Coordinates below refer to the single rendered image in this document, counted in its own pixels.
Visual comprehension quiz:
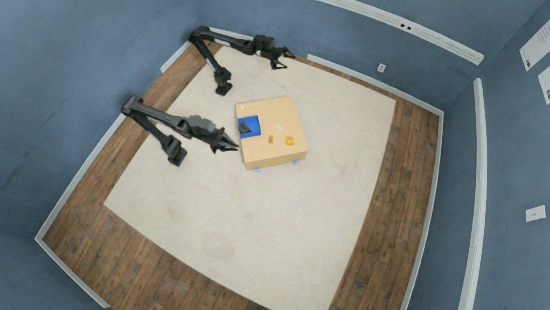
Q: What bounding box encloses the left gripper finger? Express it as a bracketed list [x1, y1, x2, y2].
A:
[272, 59, 287, 70]
[283, 47, 296, 59]

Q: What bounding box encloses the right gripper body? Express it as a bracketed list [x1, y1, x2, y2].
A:
[210, 127, 225, 155]

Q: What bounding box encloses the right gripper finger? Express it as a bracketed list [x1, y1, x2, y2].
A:
[218, 140, 238, 152]
[223, 133, 240, 148]

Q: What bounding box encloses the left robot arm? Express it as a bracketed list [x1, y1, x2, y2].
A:
[188, 26, 278, 96]

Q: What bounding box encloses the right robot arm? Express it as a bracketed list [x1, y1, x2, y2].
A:
[121, 95, 220, 165]

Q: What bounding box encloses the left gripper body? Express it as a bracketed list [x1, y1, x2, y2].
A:
[263, 46, 285, 67]

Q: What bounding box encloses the blue open tray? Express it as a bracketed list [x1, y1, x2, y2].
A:
[237, 115, 261, 139]

